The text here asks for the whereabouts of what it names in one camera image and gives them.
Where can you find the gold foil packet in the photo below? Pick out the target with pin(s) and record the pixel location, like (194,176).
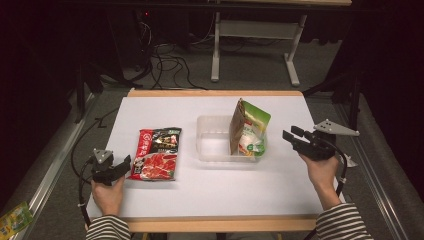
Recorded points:
(236,128)

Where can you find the person's right hand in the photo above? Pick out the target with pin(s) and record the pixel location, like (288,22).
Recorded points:
(321,173)

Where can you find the grey metal desk frame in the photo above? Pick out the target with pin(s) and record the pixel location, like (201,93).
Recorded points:
(256,30)

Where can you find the green and white pouch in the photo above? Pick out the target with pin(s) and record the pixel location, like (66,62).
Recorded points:
(255,133)

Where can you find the person's left hand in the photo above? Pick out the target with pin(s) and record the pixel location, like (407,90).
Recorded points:
(108,196)

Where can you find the black metal stand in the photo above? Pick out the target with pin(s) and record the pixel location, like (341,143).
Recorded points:
(353,96)
(81,90)

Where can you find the white table sheet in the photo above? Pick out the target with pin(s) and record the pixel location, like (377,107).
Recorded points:
(206,190)

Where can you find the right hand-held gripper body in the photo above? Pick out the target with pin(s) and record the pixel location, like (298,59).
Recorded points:
(321,145)

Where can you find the red and black food packet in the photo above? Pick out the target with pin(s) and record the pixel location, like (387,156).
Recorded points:
(156,155)

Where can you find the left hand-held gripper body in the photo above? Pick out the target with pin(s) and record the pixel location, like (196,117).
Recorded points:
(101,168)

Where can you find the clear plastic container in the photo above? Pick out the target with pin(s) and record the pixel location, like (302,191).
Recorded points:
(213,140)

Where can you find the green and yellow packet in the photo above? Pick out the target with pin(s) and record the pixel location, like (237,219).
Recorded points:
(15,221)

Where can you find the aluminium rail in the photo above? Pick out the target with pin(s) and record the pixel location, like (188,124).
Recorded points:
(376,193)
(50,166)

